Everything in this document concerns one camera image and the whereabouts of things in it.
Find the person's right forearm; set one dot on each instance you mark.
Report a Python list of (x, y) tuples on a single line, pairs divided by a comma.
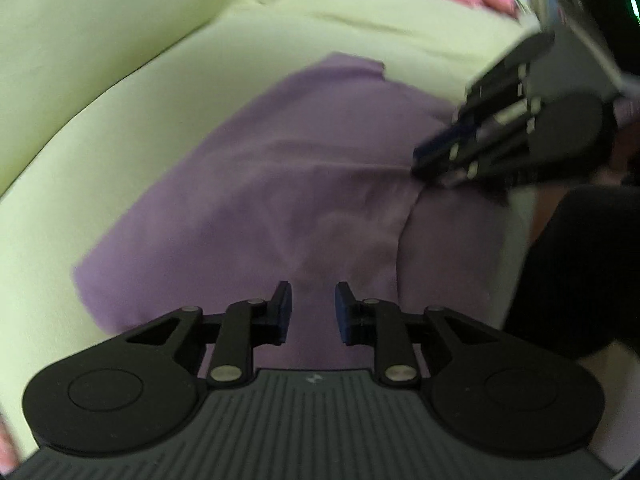
[(575, 270)]

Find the purple garment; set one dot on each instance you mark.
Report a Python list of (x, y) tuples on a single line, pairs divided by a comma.
[(250, 185)]

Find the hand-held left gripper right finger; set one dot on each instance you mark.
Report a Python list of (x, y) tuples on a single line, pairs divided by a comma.
[(342, 310)]

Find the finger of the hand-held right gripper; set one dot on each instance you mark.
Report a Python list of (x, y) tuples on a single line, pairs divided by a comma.
[(475, 155), (500, 85)]

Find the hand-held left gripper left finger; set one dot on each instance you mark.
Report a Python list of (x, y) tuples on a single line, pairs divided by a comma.
[(285, 310)]

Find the green covered sofa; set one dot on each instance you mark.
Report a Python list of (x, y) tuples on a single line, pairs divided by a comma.
[(100, 110)]

